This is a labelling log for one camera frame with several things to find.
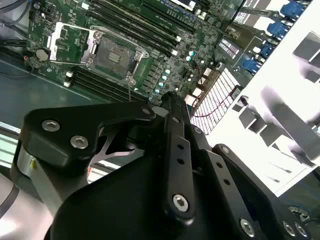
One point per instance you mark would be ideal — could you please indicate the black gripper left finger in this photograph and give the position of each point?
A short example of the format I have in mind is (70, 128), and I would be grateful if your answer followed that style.
(62, 125)

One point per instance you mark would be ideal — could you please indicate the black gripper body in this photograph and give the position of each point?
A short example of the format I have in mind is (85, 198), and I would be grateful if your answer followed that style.
(120, 200)

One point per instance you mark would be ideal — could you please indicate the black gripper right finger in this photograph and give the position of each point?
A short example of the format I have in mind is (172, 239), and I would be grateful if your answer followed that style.
(225, 180)

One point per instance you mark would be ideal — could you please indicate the metal socket cover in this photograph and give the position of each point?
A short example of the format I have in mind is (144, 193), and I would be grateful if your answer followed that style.
(55, 32)

